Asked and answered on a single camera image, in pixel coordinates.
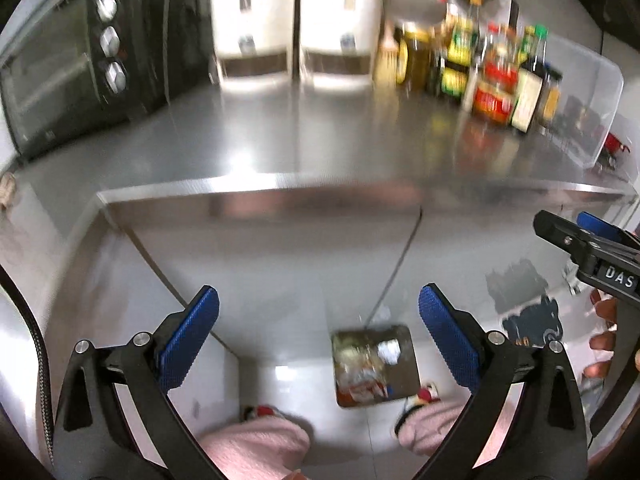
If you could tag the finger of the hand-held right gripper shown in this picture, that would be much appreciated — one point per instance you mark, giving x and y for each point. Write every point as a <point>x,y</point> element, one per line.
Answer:
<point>565,237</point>
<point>600,227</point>

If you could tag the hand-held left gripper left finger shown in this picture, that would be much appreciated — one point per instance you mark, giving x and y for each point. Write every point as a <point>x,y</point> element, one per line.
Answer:
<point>190,340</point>

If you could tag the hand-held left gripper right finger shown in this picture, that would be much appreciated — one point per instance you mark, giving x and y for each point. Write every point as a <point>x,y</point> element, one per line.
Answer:
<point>447,340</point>

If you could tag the grey rectangular trash bin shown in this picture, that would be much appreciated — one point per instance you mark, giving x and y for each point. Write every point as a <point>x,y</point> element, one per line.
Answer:
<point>375,365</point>

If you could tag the person's right hand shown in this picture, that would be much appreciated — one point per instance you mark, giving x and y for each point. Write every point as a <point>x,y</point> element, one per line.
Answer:
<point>607,310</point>

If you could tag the person's right slipper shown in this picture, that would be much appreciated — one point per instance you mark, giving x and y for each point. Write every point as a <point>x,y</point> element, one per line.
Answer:
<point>422,395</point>

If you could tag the person's slipper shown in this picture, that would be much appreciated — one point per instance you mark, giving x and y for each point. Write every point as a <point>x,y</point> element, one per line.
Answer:
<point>262,412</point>
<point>422,395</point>

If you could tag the red and black tool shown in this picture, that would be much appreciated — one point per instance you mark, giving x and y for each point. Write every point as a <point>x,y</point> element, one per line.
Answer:
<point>614,149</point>

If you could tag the person's right leg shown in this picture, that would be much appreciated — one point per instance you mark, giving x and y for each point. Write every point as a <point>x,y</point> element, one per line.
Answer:
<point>435,425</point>

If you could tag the person's left slipper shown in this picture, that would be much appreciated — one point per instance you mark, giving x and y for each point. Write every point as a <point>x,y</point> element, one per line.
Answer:
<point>262,412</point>

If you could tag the clear plastic bin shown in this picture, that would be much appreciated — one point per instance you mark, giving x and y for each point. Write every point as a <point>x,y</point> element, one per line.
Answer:
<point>595,90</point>

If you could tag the dark bottle with cream label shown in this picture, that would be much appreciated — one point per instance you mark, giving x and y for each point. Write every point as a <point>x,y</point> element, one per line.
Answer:
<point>527,95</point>

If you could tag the red label sauce jar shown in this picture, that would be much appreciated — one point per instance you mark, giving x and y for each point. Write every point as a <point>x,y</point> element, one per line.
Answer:
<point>495,95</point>

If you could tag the green yellow label sauce bottle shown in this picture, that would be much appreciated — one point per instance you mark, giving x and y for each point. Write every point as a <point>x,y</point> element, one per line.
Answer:
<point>459,60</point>

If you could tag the large cooking oil bottle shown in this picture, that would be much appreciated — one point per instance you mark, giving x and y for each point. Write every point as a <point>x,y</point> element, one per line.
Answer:
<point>415,55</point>

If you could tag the black toaster oven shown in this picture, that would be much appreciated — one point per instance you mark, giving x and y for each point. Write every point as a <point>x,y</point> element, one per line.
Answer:
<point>85,60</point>

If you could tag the white grain dispenser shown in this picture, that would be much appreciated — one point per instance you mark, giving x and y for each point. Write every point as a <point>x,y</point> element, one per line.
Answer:
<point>340,15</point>
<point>250,15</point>

